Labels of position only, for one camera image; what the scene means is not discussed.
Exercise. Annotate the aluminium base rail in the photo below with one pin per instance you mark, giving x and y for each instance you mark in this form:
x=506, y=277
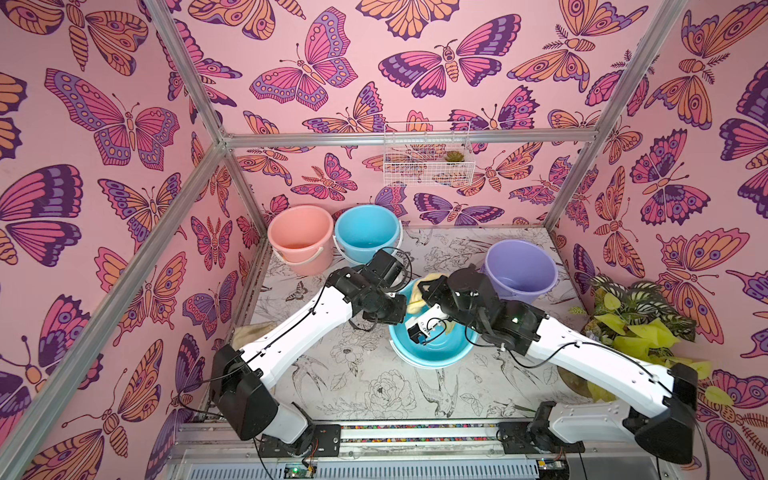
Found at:
x=441, y=449

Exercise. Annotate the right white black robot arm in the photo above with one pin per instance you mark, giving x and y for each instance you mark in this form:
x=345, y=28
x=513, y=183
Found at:
x=654, y=408

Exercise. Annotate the purple plastic bucket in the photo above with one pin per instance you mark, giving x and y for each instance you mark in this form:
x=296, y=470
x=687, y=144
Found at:
x=519, y=270

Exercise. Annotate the green leafy potted plant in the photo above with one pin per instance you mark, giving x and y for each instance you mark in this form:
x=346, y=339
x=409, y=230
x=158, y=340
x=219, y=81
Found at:
x=638, y=322

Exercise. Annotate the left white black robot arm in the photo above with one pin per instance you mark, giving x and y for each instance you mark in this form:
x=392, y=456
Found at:
x=242, y=379

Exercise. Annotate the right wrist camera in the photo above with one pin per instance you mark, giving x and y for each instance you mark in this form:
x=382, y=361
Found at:
x=424, y=328

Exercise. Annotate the white wire wall basket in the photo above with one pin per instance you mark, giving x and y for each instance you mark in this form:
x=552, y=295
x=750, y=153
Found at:
x=416, y=158

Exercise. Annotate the beige worn cloth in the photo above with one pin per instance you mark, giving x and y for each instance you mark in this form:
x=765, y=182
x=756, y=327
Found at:
x=247, y=334

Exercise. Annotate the small green succulent plant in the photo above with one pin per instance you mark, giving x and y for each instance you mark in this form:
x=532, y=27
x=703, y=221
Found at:
x=454, y=157

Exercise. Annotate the blue bucket white handle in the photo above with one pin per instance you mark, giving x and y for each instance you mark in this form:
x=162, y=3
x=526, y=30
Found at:
x=360, y=232

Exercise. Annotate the pink plastic bucket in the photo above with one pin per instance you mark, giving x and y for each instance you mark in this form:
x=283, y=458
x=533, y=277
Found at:
x=301, y=238

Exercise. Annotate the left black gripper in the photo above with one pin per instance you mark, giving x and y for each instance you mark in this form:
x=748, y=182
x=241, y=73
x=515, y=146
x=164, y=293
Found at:
x=398, y=315

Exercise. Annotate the yellow microfiber cloth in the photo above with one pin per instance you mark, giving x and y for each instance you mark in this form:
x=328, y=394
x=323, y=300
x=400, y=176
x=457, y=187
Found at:
x=417, y=303

